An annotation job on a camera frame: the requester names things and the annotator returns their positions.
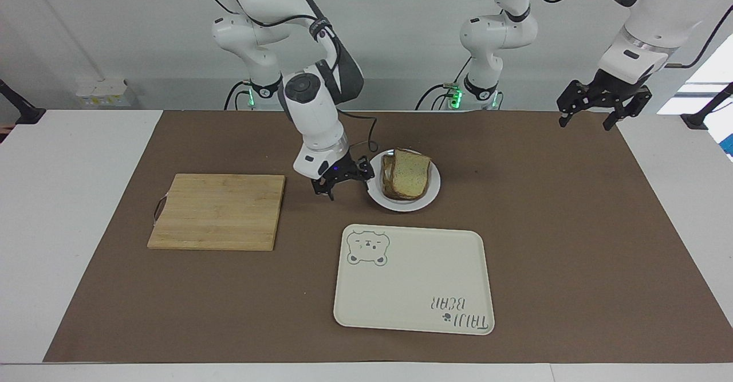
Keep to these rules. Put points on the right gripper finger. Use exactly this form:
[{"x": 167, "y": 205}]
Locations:
[
  {"x": 364, "y": 171},
  {"x": 324, "y": 188}
]

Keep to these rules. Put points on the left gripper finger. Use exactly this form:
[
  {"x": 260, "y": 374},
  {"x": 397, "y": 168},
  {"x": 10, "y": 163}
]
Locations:
[
  {"x": 574, "y": 103},
  {"x": 629, "y": 105}
]

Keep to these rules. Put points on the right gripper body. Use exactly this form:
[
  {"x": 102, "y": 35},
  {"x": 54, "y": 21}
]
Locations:
[{"x": 339, "y": 166}]

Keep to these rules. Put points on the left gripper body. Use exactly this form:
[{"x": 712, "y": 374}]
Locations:
[{"x": 611, "y": 85}]

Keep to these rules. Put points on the white round plate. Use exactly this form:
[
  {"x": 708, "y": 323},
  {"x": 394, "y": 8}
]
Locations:
[{"x": 426, "y": 196}]

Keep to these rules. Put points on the brown bread slice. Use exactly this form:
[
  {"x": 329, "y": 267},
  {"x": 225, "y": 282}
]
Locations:
[
  {"x": 410, "y": 174},
  {"x": 387, "y": 171}
]

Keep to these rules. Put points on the black stand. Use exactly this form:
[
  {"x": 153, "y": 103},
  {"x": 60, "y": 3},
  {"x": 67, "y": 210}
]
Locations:
[
  {"x": 701, "y": 115},
  {"x": 23, "y": 110}
]

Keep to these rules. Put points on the bamboo cutting board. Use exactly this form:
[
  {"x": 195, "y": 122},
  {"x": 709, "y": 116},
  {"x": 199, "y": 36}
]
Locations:
[{"x": 220, "y": 211}]

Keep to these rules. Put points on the cream tray with bear print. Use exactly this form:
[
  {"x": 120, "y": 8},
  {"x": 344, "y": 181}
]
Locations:
[{"x": 412, "y": 282}]

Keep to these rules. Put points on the white wall socket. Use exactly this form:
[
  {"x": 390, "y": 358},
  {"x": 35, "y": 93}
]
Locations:
[{"x": 106, "y": 93}]

